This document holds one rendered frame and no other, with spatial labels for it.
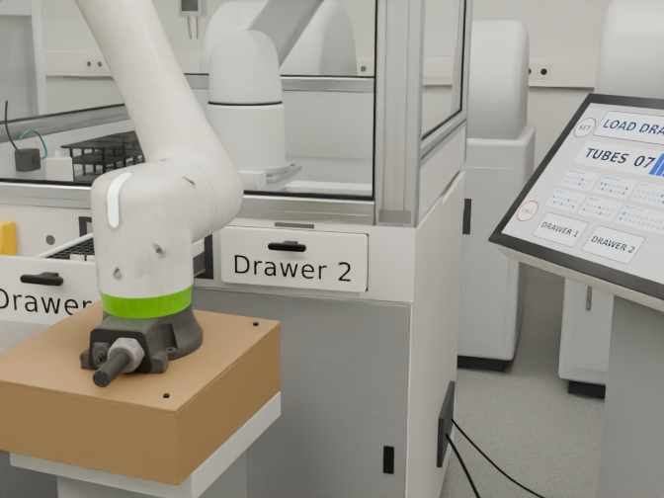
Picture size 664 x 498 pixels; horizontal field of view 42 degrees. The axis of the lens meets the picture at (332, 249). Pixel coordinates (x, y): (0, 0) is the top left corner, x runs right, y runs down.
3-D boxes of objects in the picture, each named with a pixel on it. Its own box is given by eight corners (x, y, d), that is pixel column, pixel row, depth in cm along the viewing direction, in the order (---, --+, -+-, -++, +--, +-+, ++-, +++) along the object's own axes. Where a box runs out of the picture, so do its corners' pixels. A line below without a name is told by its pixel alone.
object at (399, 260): (413, 302, 163) (415, 228, 159) (-52, 266, 187) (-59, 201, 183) (463, 209, 252) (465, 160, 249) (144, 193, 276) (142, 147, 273)
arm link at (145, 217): (219, 288, 126) (213, 159, 120) (163, 324, 111) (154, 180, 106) (142, 279, 130) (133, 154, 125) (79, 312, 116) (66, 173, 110)
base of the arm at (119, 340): (151, 405, 102) (148, 359, 101) (35, 396, 105) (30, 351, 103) (216, 327, 127) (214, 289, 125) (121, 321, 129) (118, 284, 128)
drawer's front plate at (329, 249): (365, 292, 163) (366, 236, 160) (221, 282, 169) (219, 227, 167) (367, 290, 164) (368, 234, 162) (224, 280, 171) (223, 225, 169)
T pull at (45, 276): (60, 287, 137) (59, 278, 137) (19, 283, 139) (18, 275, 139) (72, 281, 141) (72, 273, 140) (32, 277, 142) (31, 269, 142)
